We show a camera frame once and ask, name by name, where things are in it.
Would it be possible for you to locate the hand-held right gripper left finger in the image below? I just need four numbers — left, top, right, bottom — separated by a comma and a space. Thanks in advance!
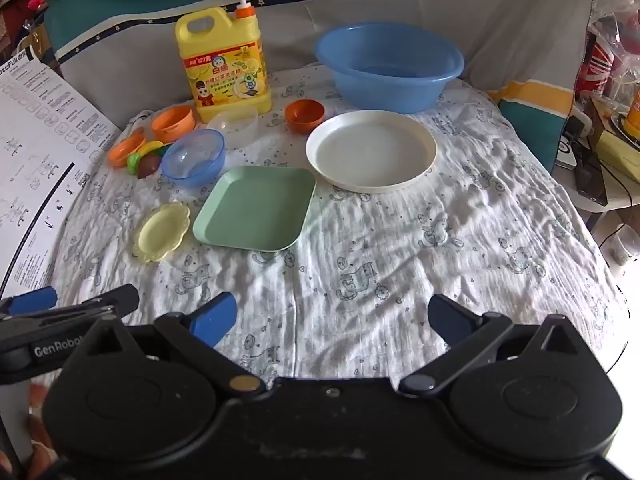
79, 291, 266, 395

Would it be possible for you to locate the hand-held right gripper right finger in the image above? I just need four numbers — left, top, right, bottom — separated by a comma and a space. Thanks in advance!
398, 293, 596, 395

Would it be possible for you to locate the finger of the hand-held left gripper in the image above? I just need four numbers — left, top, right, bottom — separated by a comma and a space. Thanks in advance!
0, 286, 59, 319
45, 283, 140, 322

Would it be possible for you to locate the yellow flower-shaped dish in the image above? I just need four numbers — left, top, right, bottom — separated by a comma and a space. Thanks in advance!
132, 202, 192, 263

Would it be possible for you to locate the green square plate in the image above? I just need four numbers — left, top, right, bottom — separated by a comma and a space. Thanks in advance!
192, 165, 317, 251

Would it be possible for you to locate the blue transparent bowl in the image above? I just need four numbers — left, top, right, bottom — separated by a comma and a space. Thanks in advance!
161, 128, 227, 181

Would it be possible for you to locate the white round plate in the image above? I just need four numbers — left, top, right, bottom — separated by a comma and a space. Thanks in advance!
305, 110, 438, 194

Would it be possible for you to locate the clear plastic bowl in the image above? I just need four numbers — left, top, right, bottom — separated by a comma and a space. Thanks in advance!
207, 108, 259, 150

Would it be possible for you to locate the small orange bowl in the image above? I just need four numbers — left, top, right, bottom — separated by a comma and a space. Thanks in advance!
284, 99, 326, 134

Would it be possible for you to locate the person's left hand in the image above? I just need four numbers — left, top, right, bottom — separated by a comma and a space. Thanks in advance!
0, 425, 63, 480

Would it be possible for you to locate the white cat-print cloth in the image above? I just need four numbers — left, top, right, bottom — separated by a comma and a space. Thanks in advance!
50, 62, 626, 391

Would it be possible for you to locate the brown toy egg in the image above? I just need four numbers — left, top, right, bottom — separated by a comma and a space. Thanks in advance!
137, 154, 162, 180

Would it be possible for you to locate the white instruction sheet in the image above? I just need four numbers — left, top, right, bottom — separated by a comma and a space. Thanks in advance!
0, 45, 123, 301

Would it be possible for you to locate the orange toy pan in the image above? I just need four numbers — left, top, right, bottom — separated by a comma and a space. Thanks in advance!
107, 128, 148, 168

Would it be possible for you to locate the orange toy pot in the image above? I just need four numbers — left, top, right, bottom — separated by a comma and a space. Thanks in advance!
151, 105, 196, 143

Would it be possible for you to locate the black tablet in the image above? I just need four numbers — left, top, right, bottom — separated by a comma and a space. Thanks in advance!
571, 139, 609, 207

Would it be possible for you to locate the white small device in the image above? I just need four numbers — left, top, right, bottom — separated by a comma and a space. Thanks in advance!
554, 132, 583, 171

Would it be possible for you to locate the white side table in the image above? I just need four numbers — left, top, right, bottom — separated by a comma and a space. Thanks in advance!
550, 125, 640, 213

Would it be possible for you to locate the blue plastic basin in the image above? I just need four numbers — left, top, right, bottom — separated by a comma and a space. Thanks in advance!
314, 22, 465, 115

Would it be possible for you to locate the yellow detergent pump bottle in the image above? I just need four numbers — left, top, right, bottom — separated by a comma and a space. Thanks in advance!
174, 0, 273, 124

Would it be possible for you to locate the grey teal striped bedding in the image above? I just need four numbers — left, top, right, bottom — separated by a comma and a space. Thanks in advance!
45, 0, 598, 176

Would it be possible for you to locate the red cola can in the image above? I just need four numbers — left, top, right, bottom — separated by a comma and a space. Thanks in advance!
580, 22, 632, 102

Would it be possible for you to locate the black cable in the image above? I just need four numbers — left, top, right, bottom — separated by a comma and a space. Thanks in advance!
597, 180, 640, 256

